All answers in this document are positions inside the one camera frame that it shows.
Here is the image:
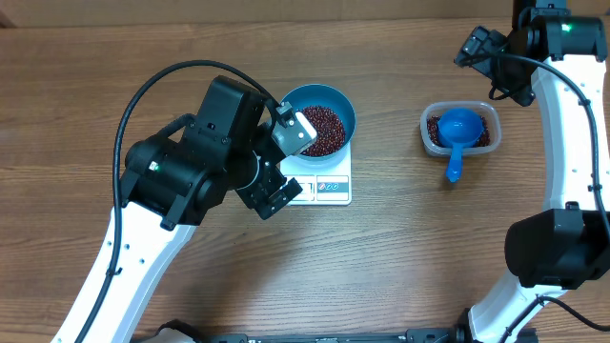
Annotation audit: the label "blue plastic measuring scoop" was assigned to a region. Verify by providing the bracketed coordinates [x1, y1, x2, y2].
[437, 108, 484, 183]

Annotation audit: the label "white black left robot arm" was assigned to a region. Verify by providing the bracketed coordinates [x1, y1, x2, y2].
[54, 75, 317, 342]

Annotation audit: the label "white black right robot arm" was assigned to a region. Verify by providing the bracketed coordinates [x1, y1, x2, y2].
[447, 0, 609, 342]

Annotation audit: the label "white digital kitchen scale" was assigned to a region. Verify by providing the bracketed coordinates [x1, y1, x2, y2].
[280, 143, 353, 206]

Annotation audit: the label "red beans in bowl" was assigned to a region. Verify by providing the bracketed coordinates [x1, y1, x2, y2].
[302, 106, 346, 157]

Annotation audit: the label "teal metal bowl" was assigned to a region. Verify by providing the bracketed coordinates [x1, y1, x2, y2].
[282, 84, 356, 149]

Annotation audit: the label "clear plastic bean container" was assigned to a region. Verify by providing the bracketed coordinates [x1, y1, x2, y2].
[419, 101, 502, 157]

